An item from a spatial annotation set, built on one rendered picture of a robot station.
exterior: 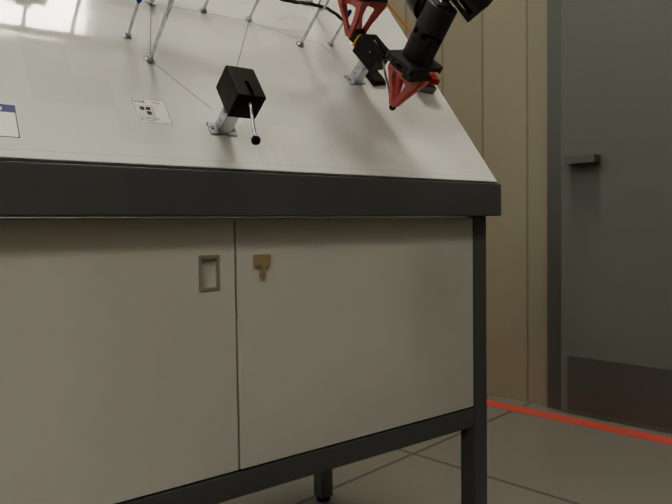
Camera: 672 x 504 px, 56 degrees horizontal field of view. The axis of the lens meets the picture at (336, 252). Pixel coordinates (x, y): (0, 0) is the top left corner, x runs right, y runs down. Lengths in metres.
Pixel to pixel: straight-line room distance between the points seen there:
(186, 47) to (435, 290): 0.64
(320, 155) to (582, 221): 1.78
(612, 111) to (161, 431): 2.16
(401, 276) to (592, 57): 1.76
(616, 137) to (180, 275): 2.04
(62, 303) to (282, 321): 0.34
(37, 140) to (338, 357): 0.59
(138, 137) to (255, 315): 0.32
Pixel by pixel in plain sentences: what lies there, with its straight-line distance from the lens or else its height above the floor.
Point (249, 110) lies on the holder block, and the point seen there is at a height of 0.95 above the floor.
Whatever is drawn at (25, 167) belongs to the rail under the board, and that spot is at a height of 0.86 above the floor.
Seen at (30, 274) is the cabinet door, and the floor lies 0.73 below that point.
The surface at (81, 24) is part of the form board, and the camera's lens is 1.09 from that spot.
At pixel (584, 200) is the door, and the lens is 2.71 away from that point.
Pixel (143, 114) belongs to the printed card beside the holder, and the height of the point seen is 0.95.
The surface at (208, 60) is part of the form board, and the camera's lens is 1.13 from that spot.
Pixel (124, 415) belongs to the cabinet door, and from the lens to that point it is 0.95.
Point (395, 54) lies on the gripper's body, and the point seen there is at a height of 1.09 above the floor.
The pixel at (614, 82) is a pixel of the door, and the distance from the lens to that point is 2.72.
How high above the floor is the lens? 0.78
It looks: 2 degrees down
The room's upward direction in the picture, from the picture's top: 1 degrees counter-clockwise
